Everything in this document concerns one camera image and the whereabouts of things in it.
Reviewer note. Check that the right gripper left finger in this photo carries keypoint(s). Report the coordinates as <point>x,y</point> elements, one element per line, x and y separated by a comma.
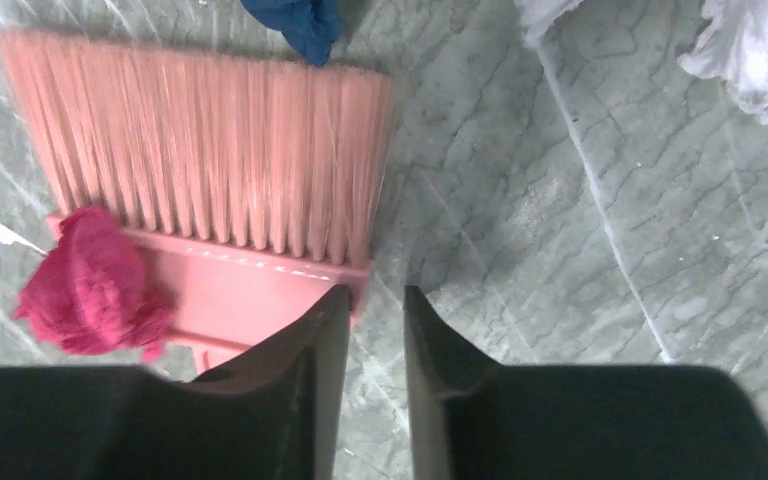
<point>269,413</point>

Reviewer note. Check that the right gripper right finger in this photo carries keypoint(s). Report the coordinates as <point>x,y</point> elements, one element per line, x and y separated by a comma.
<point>472,417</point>

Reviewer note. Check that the pink hand brush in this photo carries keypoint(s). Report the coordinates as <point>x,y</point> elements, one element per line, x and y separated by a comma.
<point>248,186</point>

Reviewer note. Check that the magenta paper scrap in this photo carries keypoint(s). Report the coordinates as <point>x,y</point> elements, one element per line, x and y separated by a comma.
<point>90,296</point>

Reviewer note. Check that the dark blue paper scrap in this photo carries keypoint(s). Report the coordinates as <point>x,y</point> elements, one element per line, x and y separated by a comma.
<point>310,27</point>

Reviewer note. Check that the white paper scrap large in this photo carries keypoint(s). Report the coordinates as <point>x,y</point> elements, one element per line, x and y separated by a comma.
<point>723,42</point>

